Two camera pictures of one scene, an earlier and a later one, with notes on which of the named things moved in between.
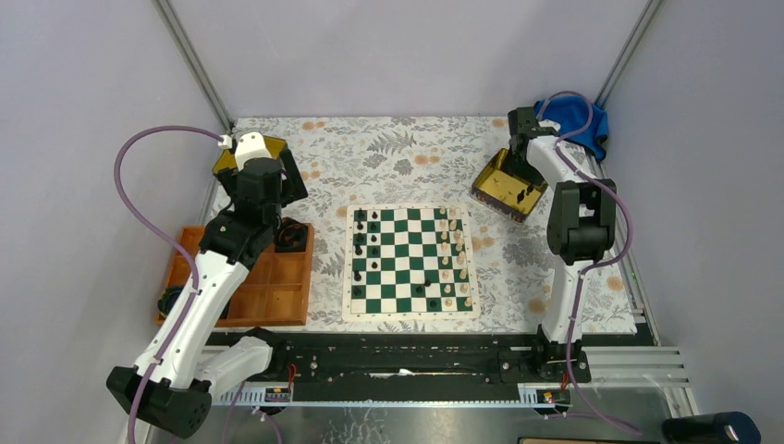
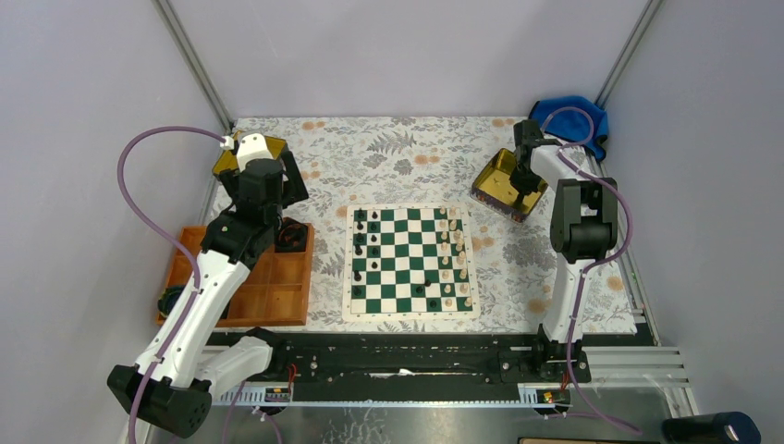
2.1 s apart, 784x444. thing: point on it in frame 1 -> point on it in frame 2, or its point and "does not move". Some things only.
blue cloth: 572,114 does not move
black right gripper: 534,176 -> 520,185
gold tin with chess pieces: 501,191 does not move
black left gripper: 292,188 does not move
